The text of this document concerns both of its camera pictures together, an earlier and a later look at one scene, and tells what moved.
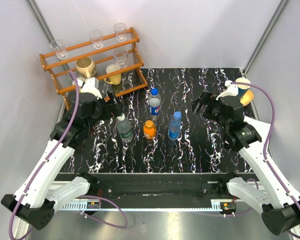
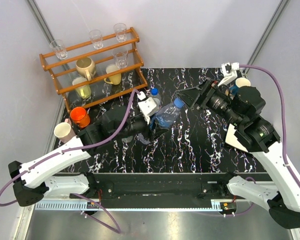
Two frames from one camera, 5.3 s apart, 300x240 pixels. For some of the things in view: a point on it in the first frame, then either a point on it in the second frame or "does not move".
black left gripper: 116,108 → 149,134
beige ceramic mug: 86,67 does not move
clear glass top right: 120,30 does not move
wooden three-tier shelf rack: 111,60 does not move
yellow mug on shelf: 115,79 does not move
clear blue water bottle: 174,131 → 167,115
